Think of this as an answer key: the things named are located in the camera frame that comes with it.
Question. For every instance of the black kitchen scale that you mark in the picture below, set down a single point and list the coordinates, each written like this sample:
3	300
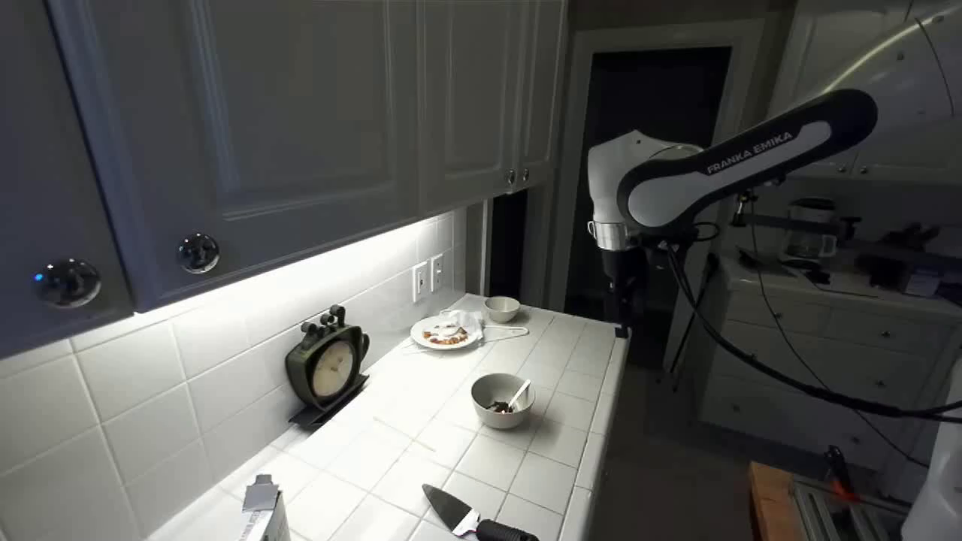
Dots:
326	367

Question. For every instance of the brown food in bowl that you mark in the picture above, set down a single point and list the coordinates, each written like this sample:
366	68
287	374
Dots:
501	406

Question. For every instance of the white drawer dresser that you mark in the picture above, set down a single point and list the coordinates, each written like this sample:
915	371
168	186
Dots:
832	332

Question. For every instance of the dark round cabinet knob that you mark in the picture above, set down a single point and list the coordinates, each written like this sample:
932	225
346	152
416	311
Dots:
68	285
199	255
515	183

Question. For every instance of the wooden board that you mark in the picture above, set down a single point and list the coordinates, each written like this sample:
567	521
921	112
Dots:
770	501

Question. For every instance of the metal rack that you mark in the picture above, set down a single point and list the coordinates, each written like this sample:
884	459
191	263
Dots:
853	515

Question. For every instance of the white wall light switch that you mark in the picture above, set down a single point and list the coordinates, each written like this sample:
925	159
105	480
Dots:
436	271

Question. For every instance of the small white spoon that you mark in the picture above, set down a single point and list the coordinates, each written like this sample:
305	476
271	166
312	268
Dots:
518	395

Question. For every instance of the grey bowl with food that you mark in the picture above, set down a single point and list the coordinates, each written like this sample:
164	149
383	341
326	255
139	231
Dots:
501	420

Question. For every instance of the white wall power outlet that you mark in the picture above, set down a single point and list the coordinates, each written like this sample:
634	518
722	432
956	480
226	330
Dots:
418	285

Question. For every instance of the small empty white bowl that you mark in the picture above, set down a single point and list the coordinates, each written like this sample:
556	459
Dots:
503	307

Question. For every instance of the wide grey panelled cabinet door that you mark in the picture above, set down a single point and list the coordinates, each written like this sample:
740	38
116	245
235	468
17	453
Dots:
280	110

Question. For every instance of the brown food on plate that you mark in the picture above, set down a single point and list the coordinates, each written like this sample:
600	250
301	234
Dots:
447	334

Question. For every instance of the white plate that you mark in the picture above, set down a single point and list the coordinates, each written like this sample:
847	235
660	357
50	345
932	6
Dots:
422	339

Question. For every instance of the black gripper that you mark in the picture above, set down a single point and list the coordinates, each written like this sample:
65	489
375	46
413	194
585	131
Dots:
622	274

